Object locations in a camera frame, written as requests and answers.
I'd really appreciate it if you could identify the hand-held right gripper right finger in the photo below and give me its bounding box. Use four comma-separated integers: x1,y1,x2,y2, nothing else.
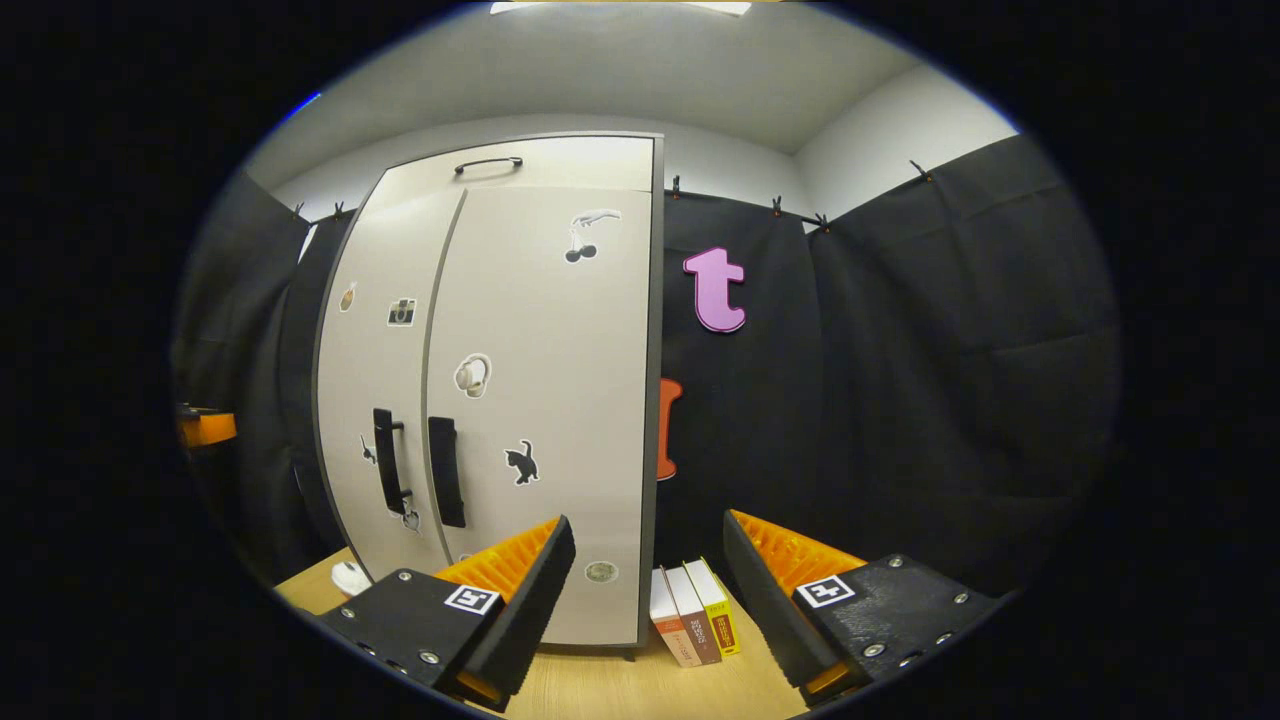
722,508,1001,713

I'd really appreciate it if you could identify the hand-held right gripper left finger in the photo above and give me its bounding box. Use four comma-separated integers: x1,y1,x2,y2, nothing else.
320,515,578,713

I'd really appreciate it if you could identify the white shoe cabinet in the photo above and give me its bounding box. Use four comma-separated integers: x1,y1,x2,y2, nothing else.
312,130,666,661

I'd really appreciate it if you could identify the white cabinet drawer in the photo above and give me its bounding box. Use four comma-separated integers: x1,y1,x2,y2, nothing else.
385,135,656,196

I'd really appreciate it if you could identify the brown book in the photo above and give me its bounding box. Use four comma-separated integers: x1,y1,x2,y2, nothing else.
665,563,723,666

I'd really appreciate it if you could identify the white and orange book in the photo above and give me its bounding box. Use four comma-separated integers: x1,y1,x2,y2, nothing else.
649,567,703,669

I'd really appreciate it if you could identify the black backdrop cloth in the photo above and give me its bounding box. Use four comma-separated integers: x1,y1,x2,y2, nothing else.
170,135,1121,601

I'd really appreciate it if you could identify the row of black cloth clips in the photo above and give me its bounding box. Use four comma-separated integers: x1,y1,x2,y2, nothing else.
290,158,937,233

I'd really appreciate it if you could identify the long ceiling light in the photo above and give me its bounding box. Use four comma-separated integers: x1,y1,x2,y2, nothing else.
490,0,753,18

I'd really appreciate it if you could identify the black door handle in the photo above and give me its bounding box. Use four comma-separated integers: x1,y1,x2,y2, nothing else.
372,407,413,516
427,415,468,529

